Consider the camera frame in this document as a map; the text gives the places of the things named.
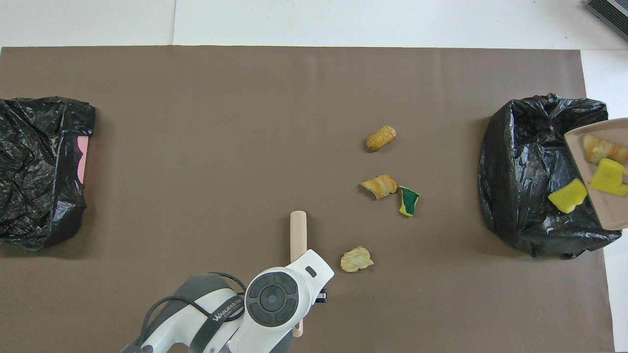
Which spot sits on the black plastic trash bag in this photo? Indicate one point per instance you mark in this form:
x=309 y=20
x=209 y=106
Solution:
x=520 y=196
x=29 y=211

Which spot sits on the grey ribbed device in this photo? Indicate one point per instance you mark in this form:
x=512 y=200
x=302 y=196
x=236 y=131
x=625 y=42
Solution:
x=611 y=12

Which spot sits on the yellow sponge piece green backed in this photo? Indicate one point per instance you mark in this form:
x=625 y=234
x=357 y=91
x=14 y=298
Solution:
x=608 y=177

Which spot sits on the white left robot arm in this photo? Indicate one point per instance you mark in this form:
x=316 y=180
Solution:
x=274 y=299

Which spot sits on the beige hand brush black bristles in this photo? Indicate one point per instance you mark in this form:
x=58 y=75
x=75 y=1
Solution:
x=298 y=235

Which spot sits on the pink plastic bin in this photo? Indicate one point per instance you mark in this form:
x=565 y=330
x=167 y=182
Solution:
x=83 y=157

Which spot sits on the brown oval bread-like sponge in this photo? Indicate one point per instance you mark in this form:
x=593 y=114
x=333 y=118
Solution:
x=380 y=138

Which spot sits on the brown table mat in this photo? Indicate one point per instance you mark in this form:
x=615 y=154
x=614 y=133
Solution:
x=314 y=73

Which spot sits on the pale yellow sponge lump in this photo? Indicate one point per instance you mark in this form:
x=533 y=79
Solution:
x=356 y=259

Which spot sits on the orange striped sponge scrap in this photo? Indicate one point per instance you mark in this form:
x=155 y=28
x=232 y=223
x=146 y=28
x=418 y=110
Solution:
x=380 y=186

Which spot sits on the beige plastic dustpan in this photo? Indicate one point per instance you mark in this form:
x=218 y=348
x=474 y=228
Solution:
x=613 y=215

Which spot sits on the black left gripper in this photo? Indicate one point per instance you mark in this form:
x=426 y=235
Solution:
x=322 y=295

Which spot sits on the tan sponge lump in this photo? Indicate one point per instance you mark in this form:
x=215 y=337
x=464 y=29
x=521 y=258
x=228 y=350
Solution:
x=603 y=148

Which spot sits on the small green yellow sponge wedge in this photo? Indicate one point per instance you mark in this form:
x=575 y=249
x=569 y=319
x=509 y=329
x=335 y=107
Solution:
x=408 y=201

